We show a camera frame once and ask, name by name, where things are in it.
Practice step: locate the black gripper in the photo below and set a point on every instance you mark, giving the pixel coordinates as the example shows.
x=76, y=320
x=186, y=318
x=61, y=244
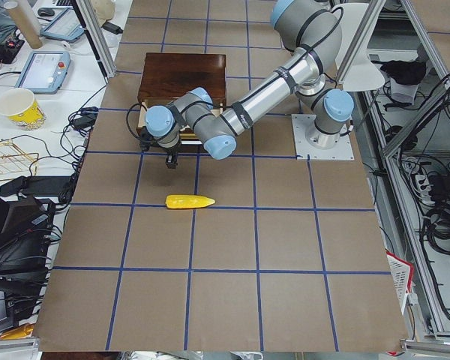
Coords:
x=171, y=151

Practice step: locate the yellow corn cob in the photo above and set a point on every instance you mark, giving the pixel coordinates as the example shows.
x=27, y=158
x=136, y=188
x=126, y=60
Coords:
x=187, y=201

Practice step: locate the light wooden drawer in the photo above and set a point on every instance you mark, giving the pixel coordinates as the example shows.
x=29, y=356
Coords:
x=160, y=120

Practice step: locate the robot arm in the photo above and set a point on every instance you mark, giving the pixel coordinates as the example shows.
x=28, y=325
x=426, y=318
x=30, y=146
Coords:
x=313, y=35

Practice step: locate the dark wooden drawer cabinet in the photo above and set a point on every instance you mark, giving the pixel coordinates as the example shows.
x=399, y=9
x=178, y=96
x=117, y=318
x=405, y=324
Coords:
x=168, y=76

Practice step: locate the black power adapter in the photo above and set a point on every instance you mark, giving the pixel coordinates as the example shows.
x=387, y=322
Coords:
x=112, y=28

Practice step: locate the blue teach pendant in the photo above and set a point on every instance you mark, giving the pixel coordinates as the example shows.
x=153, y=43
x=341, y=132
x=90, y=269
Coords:
x=64, y=27
x=44, y=72

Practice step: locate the popcorn paper bucket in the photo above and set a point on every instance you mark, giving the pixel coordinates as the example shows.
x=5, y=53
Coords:
x=21, y=107

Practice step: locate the beige cap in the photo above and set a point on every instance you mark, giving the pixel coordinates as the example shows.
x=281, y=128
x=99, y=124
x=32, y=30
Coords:
x=104, y=9

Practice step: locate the cardboard tube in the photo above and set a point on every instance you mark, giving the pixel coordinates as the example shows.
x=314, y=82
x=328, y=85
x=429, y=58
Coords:
x=24, y=17

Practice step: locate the red white basket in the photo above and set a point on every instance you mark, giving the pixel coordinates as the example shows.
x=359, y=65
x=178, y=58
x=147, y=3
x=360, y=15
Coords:
x=402, y=274

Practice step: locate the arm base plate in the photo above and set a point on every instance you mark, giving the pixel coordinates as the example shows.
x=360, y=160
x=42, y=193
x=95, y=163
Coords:
x=310, y=144

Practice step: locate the aluminium frame post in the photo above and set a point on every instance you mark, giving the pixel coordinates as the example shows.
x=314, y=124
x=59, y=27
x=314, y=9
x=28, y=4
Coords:
x=89, y=22

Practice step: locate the gold wire rack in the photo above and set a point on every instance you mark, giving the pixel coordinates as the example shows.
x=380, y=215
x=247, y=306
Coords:
x=15, y=162

